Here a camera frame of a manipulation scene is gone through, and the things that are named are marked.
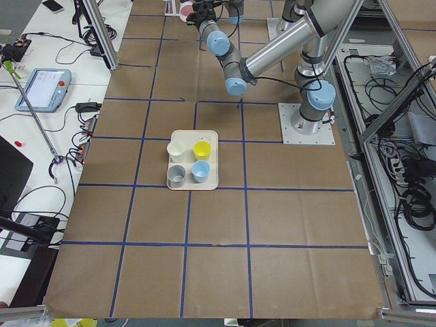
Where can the cream serving tray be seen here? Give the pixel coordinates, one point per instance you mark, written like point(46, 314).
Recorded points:
point(189, 138)

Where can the blue teach pendant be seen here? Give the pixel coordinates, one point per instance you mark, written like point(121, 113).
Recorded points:
point(46, 88)

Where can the cream plastic cup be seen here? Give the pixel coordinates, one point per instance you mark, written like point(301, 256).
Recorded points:
point(176, 151)

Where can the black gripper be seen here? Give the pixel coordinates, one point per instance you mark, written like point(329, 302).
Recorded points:
point(194, 18)

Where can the aluminium frame post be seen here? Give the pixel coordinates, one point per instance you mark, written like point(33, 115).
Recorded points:
point(95, 19)

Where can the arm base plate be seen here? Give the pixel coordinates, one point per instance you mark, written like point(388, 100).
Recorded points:
point(276, 26)
point(296, 130)

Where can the black tripod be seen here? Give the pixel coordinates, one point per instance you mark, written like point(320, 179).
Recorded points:
point(35, 227)

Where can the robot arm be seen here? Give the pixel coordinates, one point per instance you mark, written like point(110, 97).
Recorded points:
point(309, 23)
point(236, 11)

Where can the yellow plastic cup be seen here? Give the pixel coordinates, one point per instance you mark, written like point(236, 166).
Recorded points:
point(202, 150)

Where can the grey plastic cup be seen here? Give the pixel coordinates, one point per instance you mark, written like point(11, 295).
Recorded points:
point(176, 176)

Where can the smartphone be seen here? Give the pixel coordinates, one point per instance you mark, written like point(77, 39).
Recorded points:
point(53, 6)

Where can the pink plastic cup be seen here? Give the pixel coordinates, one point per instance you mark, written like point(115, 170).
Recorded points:
point(186, 8)

